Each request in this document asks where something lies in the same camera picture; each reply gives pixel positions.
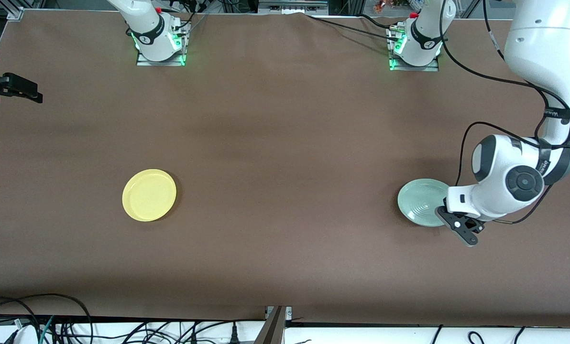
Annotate green cable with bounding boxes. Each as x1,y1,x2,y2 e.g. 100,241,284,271
39,315,56,344

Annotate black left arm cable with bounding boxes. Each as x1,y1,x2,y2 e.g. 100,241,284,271
439,0,570,225

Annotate brown table cover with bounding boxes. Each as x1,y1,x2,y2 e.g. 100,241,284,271
0,10,570,322

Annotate large black looped cable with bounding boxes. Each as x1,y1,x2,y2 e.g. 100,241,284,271
0,293,93,344

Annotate pale green plate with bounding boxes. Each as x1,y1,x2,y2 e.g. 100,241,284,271
397,178,451,226

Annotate short black table cable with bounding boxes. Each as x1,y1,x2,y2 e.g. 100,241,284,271
359,13,399,30

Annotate long black table cable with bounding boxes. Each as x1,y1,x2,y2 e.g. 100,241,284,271
306,13,401,41

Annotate black base power cable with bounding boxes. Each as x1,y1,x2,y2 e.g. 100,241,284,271
169,0,208,35

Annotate grey metal rail unit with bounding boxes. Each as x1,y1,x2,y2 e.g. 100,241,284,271
258,0,329,15

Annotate yellow plastic plate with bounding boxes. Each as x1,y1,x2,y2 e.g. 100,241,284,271
122,169,177,222

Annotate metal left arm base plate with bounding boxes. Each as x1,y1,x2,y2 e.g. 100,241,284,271
388,52,440,72

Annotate aluminium profile post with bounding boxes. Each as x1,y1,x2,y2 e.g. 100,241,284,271
254,306,293,344

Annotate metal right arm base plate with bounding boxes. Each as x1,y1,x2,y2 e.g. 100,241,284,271
136,47,187,67

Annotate white lower shelf board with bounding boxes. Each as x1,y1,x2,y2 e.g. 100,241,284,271
0,319,570,344

